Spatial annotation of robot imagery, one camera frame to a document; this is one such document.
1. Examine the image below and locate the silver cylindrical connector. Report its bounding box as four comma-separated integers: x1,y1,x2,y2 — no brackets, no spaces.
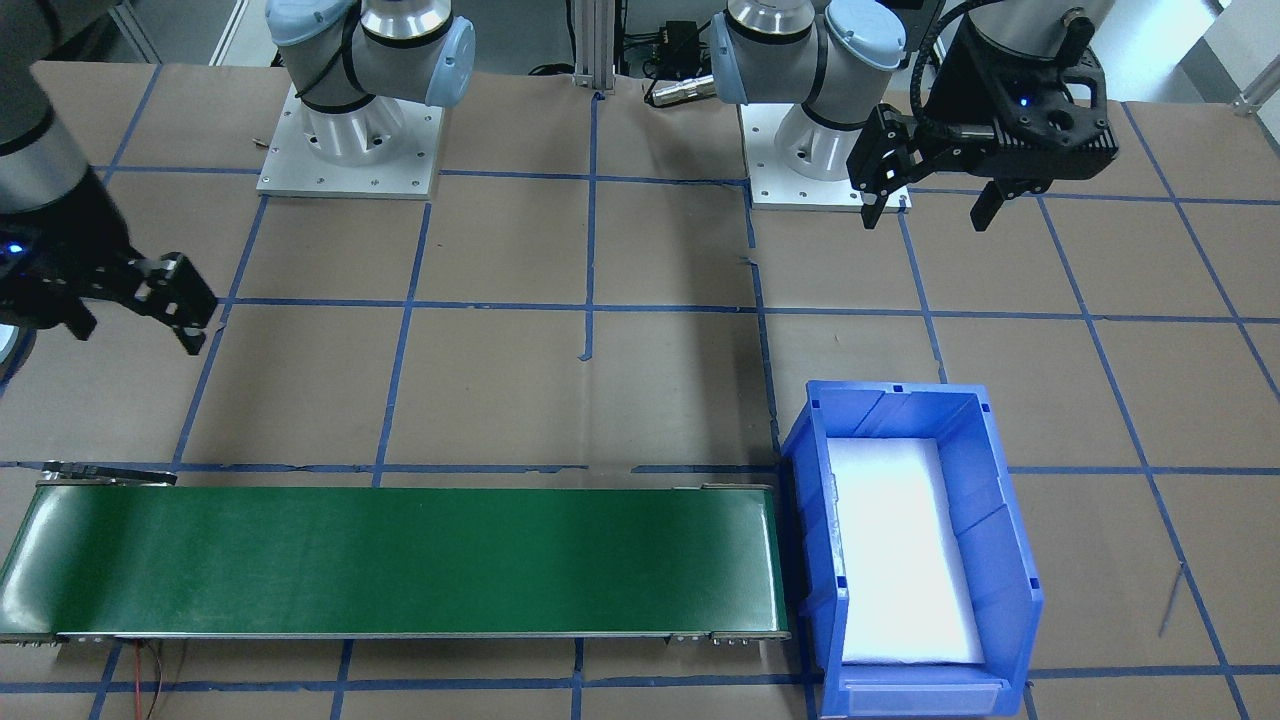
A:
645,75,716,107

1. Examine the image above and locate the small black device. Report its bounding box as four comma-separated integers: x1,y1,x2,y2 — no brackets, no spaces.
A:
655,18,706,56

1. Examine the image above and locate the green conveyor belt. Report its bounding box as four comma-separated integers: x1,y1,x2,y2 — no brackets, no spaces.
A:
0,460,791,646

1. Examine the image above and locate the blue plastic storage bin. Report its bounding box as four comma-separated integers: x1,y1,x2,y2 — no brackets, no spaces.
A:
778,380,1046,720

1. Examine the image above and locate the white foam pad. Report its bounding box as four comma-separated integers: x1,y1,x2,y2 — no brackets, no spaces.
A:
825,437,988,666

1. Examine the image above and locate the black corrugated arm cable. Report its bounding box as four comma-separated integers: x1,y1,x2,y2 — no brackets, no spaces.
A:
912,0,1001,131

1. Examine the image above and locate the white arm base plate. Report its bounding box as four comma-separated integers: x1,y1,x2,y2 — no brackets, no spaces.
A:
738,95,913,213
257,85,446,201

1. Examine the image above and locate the v-shaped metal bar frame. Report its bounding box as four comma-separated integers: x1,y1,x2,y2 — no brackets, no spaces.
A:
105,0,251,66

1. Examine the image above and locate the aluminium profile post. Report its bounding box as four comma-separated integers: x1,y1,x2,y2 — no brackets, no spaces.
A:
572,0,623,93

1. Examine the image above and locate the thin red wire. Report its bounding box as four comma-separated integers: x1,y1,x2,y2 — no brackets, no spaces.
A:
133,640,189,720

